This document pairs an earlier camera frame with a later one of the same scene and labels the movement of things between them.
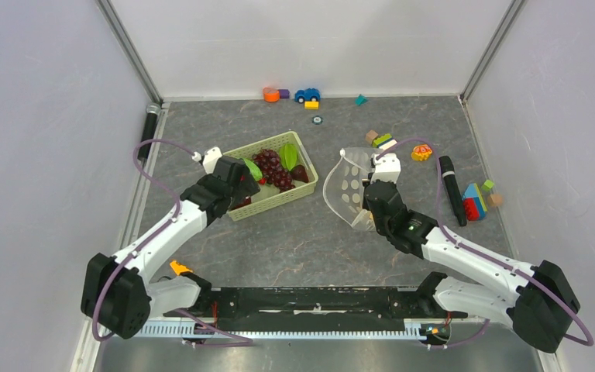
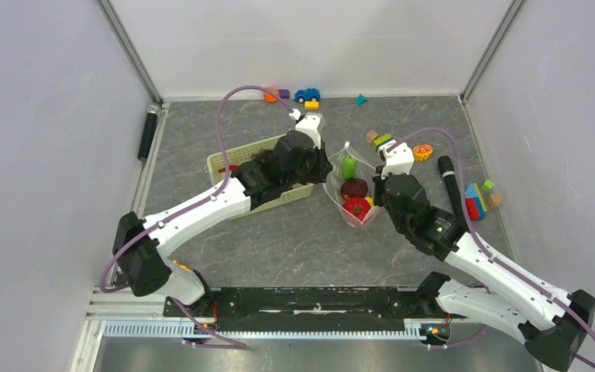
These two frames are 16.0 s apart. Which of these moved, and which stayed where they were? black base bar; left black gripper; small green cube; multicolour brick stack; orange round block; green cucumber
Moved: green cucumber; left black gripper
Stayed: orange round block; small green cube; black base bar; multicolour brick stack
